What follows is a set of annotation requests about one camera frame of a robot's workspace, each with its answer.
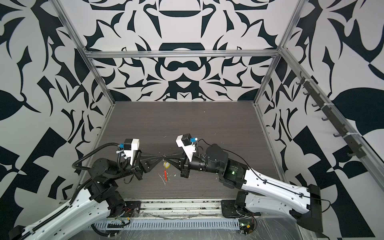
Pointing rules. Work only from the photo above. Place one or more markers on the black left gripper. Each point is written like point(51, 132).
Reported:
point(141, 165)

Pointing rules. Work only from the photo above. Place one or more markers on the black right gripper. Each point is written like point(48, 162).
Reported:
point(183, 164)

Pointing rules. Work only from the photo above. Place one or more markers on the yellow key tag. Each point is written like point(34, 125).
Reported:
point(166, 165)

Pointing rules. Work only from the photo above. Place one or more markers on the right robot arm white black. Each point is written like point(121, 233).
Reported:
point(257, 192)

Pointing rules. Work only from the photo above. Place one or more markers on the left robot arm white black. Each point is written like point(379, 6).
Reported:
point(95, 199)

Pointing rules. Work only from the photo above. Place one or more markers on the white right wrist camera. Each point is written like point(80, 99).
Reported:
point(188, 144)

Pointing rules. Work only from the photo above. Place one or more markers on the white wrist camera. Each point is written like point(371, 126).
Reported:
point(188, 144)
point(128, 150)

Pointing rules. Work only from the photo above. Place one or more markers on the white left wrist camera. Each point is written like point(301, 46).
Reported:
point(128, 150)

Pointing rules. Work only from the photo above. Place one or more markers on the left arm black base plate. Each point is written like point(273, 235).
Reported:
point(131, 209)

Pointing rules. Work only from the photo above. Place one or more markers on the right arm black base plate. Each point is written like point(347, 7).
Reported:
point(229, 210)

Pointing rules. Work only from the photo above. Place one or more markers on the white slotted cable duct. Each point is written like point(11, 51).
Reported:
point(187, 224)

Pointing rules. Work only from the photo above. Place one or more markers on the aluminium frame crossbar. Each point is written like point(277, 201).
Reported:
point(180, 54)

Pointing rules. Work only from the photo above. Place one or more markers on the black wall hook rail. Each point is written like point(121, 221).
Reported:
point(333, 115)

